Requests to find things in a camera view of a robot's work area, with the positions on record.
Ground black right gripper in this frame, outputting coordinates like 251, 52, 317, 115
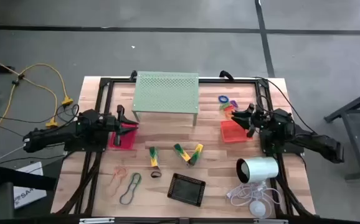
230, 103, 270, 139

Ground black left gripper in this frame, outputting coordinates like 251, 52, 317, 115
104, 105, 139, 147

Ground red plastic basket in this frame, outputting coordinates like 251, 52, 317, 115
108, 119, 138, 151

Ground orange rubber band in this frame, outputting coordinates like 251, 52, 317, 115
106, 166, 128, 197

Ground rubber bands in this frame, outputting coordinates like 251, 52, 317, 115
119, 172, 143, 205

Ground orange plastic basket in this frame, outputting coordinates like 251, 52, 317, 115
220, 119, 254, 144

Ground green perforated metal shelf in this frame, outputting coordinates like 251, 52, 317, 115
131, 70, 199, 127

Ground white round puck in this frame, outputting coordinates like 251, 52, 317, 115
249, 200, 267, 218

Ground black slotted plastic basket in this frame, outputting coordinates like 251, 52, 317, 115
166, 172, 207, 208

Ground black metal stand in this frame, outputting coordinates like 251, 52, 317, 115
323, 85, 360, 181

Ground white printed box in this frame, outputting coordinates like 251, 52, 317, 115
13, 161, 47, 210

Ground black metal table frame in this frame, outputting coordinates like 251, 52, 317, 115
54, 76, 315, 218

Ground yellow extension cable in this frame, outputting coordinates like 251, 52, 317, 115
0, 52, 74, 129

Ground white coiled cable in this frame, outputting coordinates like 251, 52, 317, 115
225, 181, 283, 218

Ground silver bracket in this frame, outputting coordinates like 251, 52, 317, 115
78, 217, 115, 224
253, 218, 289, 224

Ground white floor cable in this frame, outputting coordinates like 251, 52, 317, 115
0, 144, 27, 159

